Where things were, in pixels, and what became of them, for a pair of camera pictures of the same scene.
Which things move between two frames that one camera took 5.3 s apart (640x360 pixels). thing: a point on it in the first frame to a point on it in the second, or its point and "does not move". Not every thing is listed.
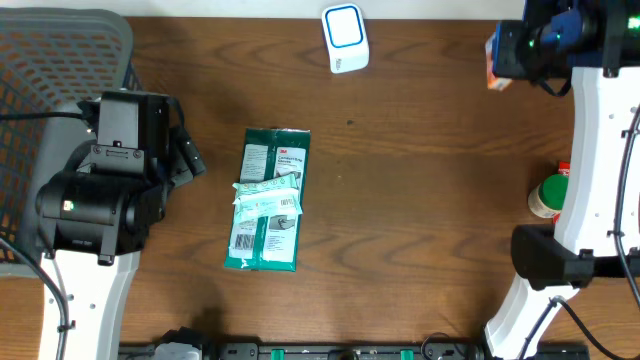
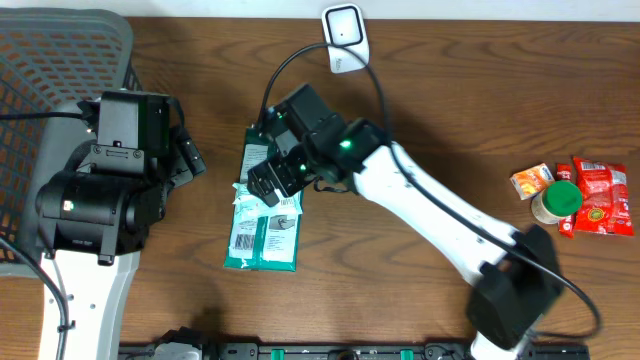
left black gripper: [183, 155] does not move
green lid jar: [547, 199] does not move
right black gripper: [513, 64] to [281, 162]
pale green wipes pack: [268, 198] does not move
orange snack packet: [494, 82] to [533, 181]
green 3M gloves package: [269, 242] does not move
